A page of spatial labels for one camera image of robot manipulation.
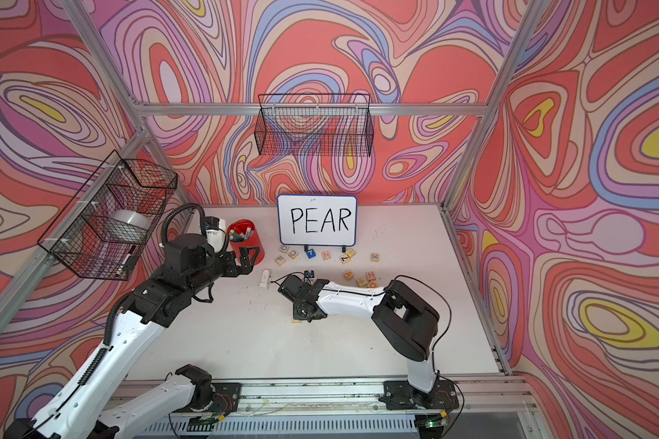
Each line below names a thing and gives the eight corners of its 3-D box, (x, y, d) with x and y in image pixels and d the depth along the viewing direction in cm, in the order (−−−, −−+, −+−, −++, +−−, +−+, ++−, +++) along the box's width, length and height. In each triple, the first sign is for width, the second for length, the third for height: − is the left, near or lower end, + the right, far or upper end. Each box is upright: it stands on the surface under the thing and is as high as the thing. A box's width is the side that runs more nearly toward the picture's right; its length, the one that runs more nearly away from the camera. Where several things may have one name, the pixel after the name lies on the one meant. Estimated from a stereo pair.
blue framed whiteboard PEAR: (281, 250, 107) (273, 217, 92) (284, 228, 114) (277, 194, 99) (354, 250, 107) (358, 217, 92) (353, 228, 114) (356, 194, 99)
